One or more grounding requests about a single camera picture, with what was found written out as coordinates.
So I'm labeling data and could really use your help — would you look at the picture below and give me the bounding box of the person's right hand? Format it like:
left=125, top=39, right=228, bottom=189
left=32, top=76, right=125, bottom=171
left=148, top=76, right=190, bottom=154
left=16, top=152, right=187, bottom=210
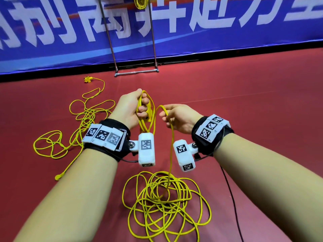
left=159, top=103, right=205, bottom=134

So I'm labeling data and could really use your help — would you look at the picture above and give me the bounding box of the person's left hand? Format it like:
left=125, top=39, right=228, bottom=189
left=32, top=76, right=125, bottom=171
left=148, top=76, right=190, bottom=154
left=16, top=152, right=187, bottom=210
left=109, top=88, right=151, bottom=131

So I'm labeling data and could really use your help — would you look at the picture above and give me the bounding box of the metal rack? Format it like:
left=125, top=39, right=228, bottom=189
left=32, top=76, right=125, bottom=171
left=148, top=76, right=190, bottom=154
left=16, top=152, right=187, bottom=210
left=97, top=0, right=160, bottom=78

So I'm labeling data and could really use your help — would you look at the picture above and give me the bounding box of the person's left forearm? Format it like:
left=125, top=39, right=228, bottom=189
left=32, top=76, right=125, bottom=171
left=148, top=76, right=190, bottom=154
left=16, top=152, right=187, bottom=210
left=12, top=149, right=119, bottom=242

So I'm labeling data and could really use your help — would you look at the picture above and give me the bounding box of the person's right forearm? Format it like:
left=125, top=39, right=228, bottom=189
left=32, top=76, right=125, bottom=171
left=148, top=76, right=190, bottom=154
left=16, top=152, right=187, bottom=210
left=214, top=132, right=323, bottom=242

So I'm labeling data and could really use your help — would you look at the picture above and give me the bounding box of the black marker wristband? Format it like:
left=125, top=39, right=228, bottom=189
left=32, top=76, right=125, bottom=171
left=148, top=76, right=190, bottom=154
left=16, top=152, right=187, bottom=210
left=82, top=118, right=132, bottom=163
left=191, top=114, right=235, bottom=157

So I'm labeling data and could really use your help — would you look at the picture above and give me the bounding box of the blue banner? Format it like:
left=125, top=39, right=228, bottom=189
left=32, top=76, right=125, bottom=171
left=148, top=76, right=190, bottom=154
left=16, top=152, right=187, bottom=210
left=0, top=0, right=323, bottom=75

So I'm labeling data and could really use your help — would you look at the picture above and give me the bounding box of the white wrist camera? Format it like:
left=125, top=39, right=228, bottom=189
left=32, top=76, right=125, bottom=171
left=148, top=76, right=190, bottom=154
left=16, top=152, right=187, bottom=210
left=128, top=132, right=156, bottom=167
left=173, top=139, right=200, bottom=173

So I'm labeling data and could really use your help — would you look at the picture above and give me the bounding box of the black cable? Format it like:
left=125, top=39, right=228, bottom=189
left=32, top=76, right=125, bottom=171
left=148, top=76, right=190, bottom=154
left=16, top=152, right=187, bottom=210
left=220, top=166, right=245, bottom=242

